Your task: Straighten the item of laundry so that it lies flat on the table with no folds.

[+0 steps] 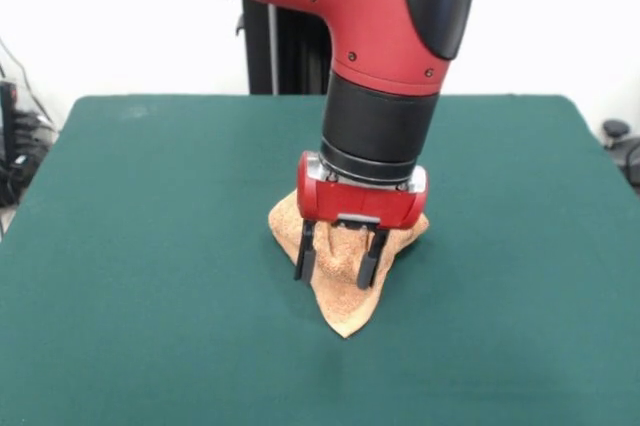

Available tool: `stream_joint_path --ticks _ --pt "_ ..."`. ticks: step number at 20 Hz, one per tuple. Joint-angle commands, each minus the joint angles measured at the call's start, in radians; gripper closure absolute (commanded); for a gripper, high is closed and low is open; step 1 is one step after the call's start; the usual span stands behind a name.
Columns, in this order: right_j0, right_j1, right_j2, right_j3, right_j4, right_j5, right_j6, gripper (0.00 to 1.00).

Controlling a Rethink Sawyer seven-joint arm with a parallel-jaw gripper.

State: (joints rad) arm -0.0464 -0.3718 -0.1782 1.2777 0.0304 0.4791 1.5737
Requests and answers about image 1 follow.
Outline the black plug bundle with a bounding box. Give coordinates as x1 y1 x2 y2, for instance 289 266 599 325
12 110 57 148

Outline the grey cable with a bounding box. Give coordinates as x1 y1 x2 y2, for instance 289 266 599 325
0 38 54 125

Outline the dark green table cloth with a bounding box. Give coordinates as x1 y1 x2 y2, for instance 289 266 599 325
0 93 640 426

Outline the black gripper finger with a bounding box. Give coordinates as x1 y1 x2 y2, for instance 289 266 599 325
293 218 317 283
356 226 389 291

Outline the tan terry cloth towel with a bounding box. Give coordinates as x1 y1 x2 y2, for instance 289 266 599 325
268 194 430 340

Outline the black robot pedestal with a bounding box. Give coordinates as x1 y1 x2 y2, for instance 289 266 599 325
234 0 335 96

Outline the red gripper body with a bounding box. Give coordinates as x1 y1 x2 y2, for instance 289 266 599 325
297 150 430 233

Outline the black upright device, red light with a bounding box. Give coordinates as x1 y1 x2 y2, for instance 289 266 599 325
0 79 20 207

